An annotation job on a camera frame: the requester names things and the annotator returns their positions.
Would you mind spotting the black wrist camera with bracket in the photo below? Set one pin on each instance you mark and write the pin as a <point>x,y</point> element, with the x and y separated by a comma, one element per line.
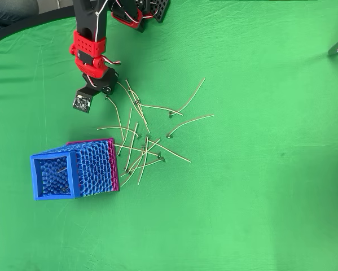
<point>82,103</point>

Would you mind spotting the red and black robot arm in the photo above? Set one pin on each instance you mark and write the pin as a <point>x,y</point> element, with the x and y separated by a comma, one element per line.
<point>89,45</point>

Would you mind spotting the blue lattice box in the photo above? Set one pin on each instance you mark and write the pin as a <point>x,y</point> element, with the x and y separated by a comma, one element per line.
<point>54,197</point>

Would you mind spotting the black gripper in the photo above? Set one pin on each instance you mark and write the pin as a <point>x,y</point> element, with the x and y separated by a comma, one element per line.
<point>110,87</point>

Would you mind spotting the black perforated holder block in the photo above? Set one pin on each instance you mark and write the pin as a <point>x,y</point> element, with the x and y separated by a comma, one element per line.
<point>163,8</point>

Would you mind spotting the blue jeans leg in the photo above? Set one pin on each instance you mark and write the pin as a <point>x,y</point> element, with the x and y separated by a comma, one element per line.
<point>8,11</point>

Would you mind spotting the green cloth with black rim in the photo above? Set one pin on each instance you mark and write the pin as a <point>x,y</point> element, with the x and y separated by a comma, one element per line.
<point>242,169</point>

